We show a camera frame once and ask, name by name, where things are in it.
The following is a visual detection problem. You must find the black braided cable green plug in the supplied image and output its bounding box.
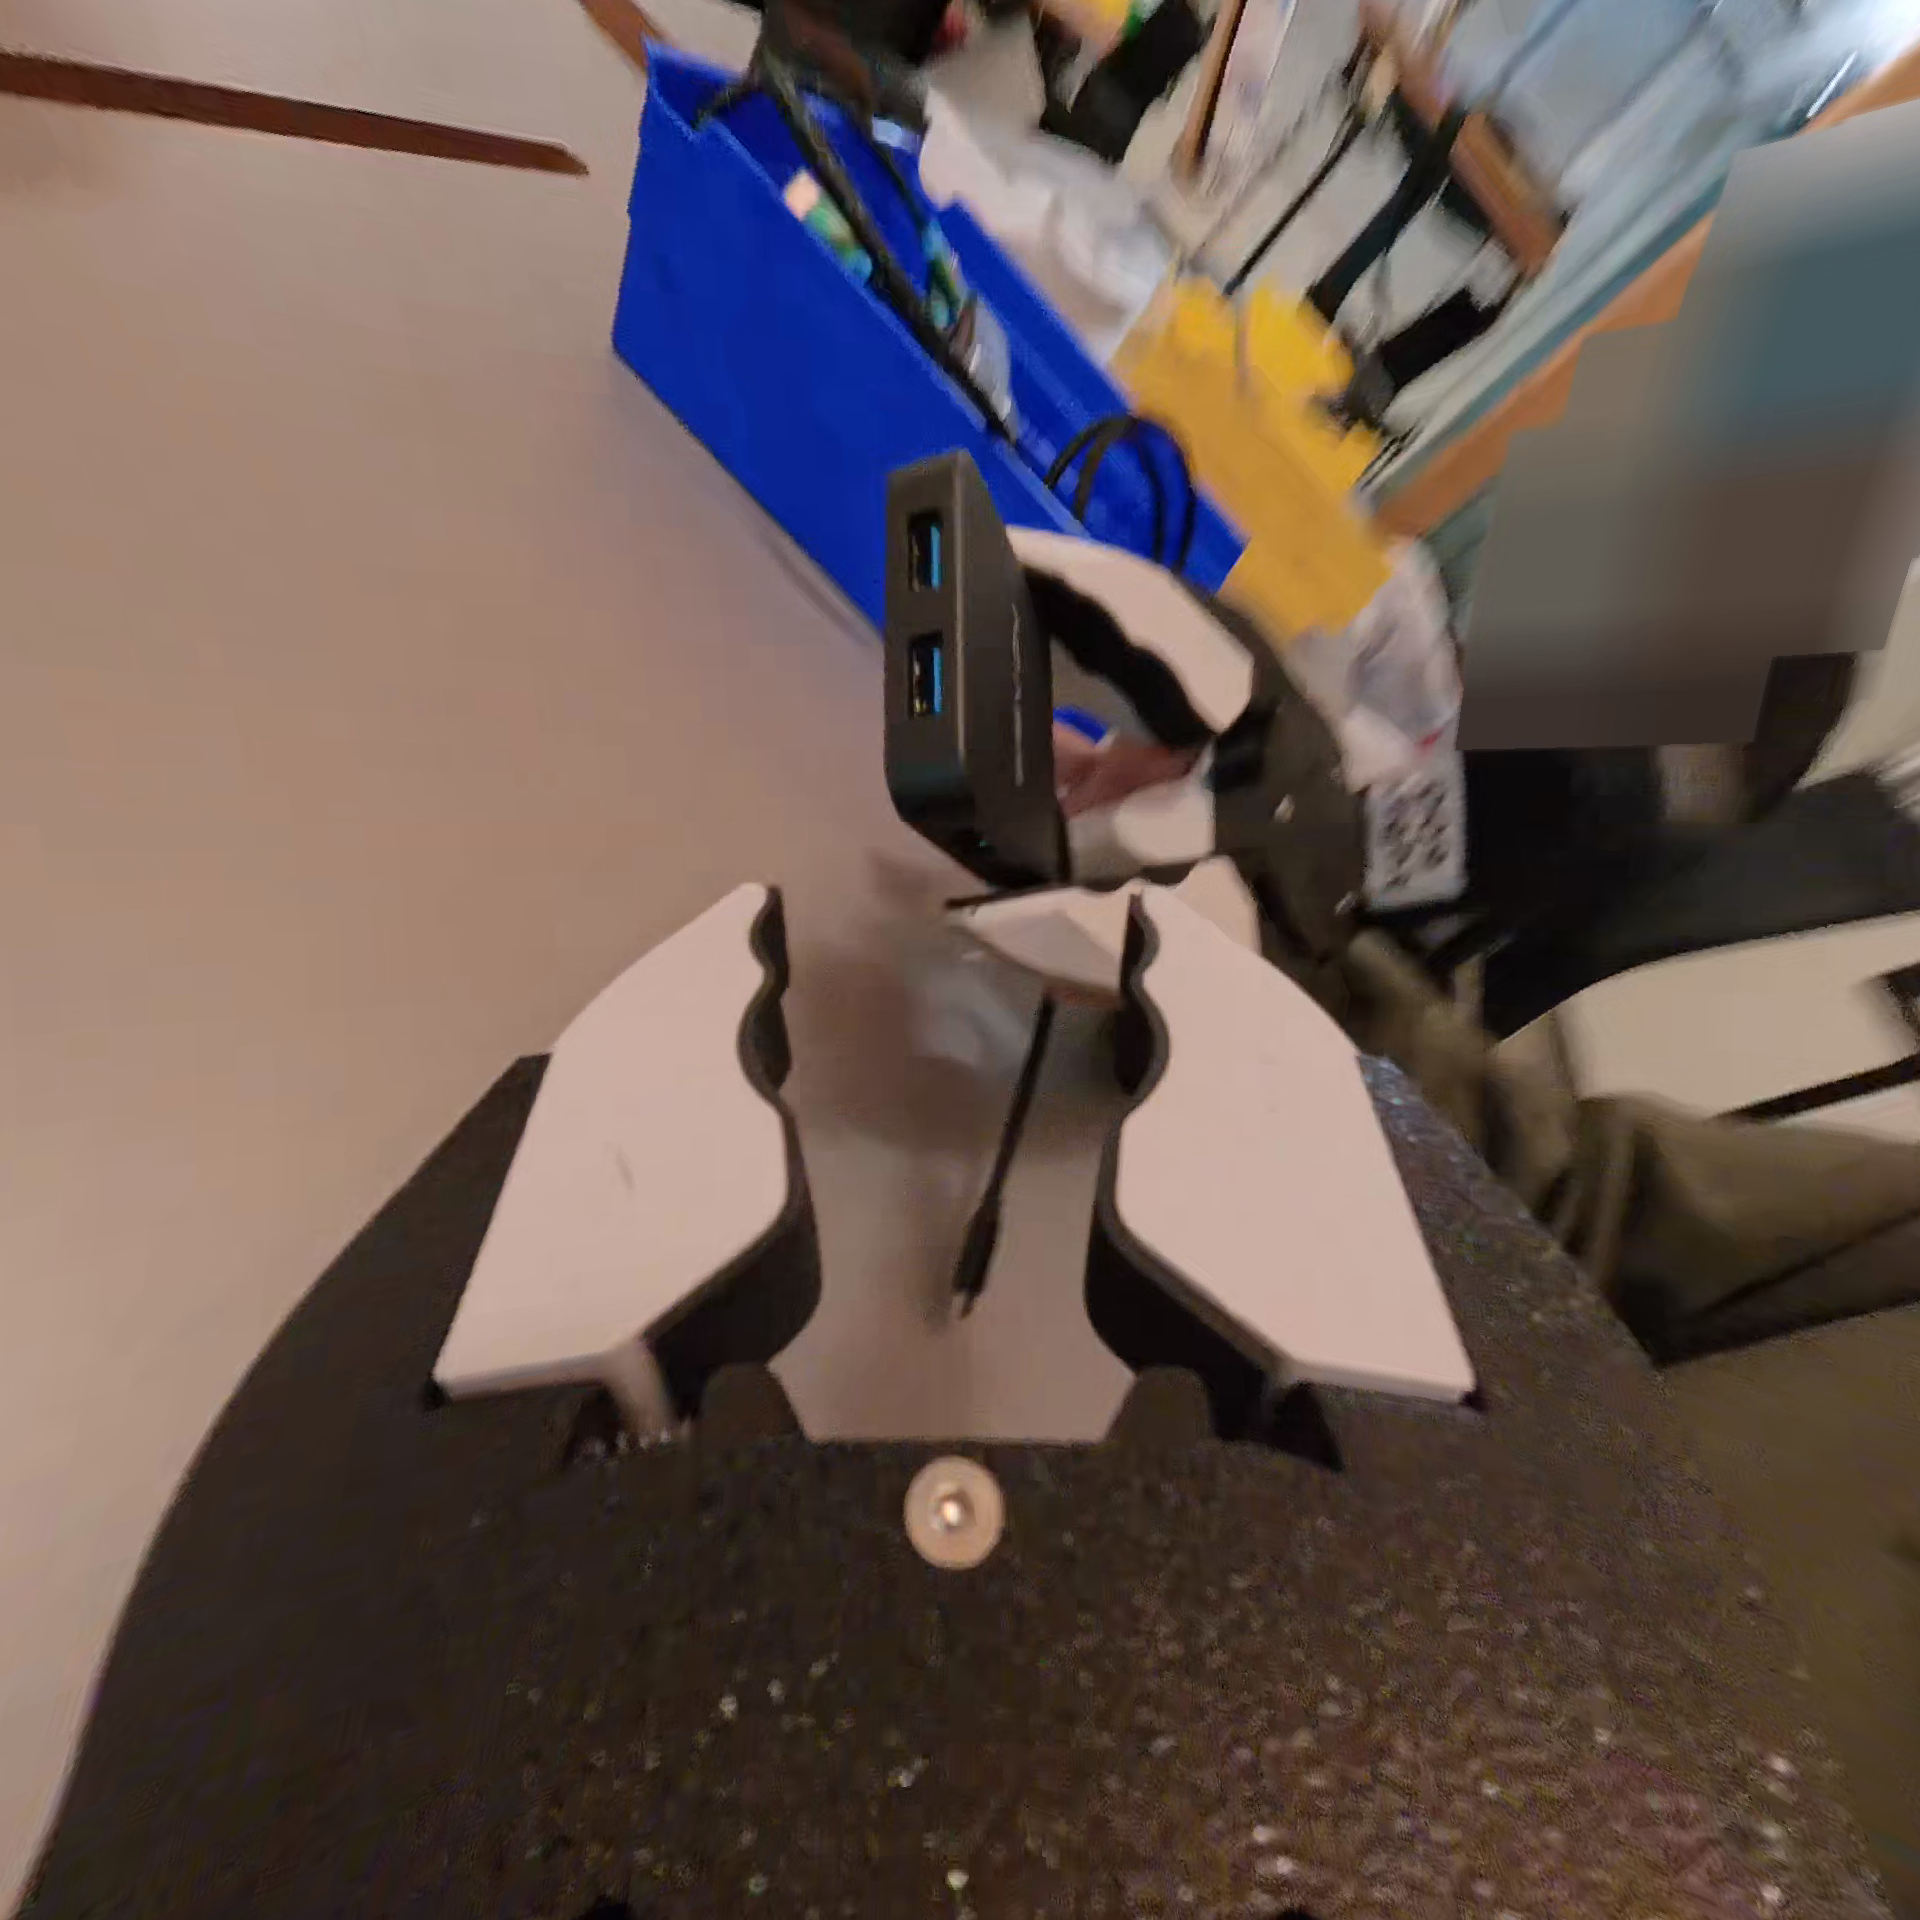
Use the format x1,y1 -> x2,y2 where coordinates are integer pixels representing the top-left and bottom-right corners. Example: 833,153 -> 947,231
697,30 -> 1037,445

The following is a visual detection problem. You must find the blue plastic bin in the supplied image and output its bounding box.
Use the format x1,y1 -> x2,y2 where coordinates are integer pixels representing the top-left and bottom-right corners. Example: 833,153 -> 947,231
609,41 -> 1249,635

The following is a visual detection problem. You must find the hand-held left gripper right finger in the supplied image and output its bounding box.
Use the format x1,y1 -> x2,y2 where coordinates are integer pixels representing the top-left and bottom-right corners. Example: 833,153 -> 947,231
1082,894 -> 1481,1408

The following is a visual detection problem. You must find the thin black cable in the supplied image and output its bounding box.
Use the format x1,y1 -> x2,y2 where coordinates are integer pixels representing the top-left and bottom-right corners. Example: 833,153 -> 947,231
1045,414 -> 1205,576

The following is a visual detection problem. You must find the yellow box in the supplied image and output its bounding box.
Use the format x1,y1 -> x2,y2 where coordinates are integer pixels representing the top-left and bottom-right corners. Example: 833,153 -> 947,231
1115,273 -> 1399,635

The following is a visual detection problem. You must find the black usb hub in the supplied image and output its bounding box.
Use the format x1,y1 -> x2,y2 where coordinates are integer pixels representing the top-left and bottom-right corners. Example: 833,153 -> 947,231
882,447 -> 1071,890

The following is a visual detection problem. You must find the black hub cable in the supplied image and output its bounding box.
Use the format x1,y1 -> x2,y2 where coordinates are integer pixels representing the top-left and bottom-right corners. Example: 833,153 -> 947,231
948,997 -> 1056,1324

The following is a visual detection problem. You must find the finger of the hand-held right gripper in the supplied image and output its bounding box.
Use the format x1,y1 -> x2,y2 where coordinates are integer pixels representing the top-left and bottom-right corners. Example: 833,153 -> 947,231
1005,526 -> 1255,752
944,768 -> 1221,1007

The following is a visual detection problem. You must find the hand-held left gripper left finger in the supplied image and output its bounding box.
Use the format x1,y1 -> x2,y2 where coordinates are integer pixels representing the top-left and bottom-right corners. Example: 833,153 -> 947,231
432,883 -> 821,1429

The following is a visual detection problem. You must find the clear plastic bag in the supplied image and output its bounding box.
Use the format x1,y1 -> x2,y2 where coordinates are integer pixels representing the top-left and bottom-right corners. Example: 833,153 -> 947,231
1287,546 -> 1469,789

